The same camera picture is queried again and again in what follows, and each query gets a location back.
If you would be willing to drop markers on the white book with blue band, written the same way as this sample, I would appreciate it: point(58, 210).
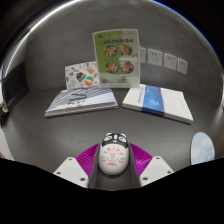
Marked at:
point(160, 101)

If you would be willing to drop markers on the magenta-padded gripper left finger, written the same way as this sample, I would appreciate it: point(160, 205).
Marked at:
point(74, 170)

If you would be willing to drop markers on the grey striped cover book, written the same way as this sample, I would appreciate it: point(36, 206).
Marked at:
point(83, 100)

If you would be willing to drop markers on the white card with colourful stickers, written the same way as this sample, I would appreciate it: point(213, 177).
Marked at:
point(80, 76)

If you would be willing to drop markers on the white panda print computer mouse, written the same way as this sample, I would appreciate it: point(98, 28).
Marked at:
point(113, 158)

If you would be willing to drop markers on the acrylic stand with green menu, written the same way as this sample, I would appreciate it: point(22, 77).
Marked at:
point(116, 56)

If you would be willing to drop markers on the round sky print mouse pad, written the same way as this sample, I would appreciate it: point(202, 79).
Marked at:
point(201, 150)

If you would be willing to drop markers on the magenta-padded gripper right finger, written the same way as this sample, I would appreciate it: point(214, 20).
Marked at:
point(154, 168)

